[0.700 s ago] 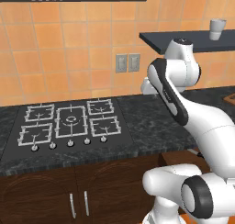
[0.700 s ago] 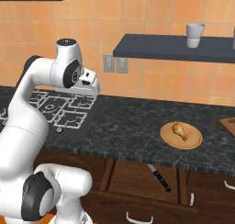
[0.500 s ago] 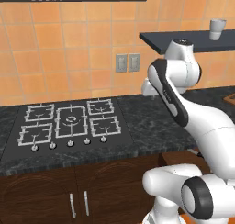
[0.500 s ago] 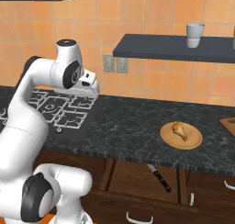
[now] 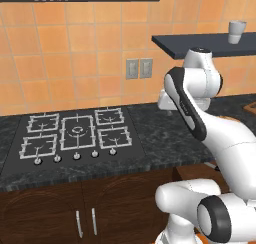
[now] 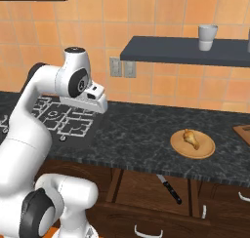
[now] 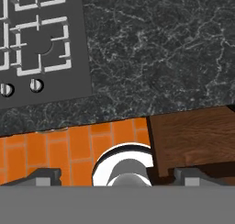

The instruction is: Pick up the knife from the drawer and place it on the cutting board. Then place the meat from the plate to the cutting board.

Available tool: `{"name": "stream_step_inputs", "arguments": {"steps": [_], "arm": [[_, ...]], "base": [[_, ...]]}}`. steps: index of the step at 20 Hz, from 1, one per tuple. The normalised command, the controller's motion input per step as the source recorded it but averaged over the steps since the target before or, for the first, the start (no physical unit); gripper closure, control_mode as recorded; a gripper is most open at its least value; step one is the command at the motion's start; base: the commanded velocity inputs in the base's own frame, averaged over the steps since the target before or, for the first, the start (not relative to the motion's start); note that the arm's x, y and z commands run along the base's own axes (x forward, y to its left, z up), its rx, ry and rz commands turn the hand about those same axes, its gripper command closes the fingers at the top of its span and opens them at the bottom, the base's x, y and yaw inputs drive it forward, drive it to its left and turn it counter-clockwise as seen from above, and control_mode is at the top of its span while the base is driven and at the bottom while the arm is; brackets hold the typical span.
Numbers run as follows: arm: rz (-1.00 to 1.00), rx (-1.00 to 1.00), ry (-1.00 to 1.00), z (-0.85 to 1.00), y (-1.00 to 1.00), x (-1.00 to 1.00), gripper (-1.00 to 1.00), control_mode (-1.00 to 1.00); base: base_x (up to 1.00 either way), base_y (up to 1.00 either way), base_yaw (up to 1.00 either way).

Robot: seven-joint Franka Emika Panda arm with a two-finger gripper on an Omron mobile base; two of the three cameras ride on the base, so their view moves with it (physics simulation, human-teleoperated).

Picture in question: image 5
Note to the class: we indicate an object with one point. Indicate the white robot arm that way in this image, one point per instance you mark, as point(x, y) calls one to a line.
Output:
point(230, 144)

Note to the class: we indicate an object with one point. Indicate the silver hob knob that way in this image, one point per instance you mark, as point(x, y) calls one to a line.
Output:
point(112, 151)
point(95, 153)
point(37, 161)
point(76, 156)
point(57, 158)

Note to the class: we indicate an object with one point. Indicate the white cup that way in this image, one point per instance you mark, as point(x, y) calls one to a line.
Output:
point(236, 30)

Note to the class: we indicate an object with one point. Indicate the black gas hob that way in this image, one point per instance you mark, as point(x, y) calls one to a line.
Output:
point(76, 134)

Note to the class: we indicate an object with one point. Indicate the grey wall outlet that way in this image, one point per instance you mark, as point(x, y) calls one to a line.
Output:
point(132, 69)
point(146, 68)

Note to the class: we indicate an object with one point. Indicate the silver knife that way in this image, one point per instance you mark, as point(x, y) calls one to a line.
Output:
point(211, 165)

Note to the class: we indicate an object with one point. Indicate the wooden cutting board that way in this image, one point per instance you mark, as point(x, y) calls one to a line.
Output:
point(251, 108)

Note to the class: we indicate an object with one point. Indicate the dark wooden cupboard door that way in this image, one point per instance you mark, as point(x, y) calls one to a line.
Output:
point(40, 214)
point(126, 208)

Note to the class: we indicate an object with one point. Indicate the brown wooden drawer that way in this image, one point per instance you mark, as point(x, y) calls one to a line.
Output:
point(195, 173)

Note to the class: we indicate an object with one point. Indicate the dark blue wall shelf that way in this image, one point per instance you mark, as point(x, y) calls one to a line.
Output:
point(206, 44)

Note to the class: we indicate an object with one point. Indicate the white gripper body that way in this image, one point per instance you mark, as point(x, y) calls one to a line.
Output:
point(165, 101)

